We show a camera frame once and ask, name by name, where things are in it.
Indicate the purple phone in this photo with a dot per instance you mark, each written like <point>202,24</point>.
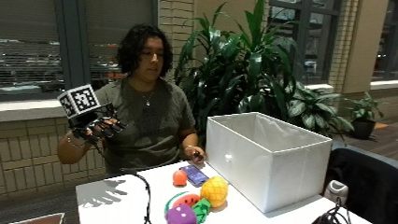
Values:
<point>193,175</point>

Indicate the orange round toy fruit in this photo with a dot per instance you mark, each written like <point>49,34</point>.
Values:
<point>180,178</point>

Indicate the the person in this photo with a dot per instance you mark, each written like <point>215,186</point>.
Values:
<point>149,130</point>

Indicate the white cube with black markers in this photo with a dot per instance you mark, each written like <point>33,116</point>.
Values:
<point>78,100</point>

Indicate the yellow pineapple soft toy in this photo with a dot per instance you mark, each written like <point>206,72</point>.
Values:
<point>214,191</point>

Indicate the watermelon slice soft toy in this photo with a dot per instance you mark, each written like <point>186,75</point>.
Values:
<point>184,199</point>

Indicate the white fabric storage box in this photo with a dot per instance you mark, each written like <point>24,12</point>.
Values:
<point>265,155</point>

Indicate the green soft toy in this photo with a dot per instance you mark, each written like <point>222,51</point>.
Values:
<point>202,210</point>

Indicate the purple soft toy with dots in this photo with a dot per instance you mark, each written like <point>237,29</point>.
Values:
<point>180,215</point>

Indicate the tall green leafy plant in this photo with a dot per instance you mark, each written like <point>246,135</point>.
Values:
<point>235,68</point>

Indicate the low variegated leafy plant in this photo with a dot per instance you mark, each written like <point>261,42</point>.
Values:
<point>314,109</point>

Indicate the flat brown board with pale edge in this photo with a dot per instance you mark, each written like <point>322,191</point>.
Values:
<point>41,219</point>

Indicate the white and grey device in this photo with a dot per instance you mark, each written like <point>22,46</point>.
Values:
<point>335,191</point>

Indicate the black chair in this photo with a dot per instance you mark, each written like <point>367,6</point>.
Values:
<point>366,183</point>

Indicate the small plant in black pot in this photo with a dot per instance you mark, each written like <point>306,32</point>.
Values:
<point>363,119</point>

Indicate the window with dark frame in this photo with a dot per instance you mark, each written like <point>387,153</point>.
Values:
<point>305,40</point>
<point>30,46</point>

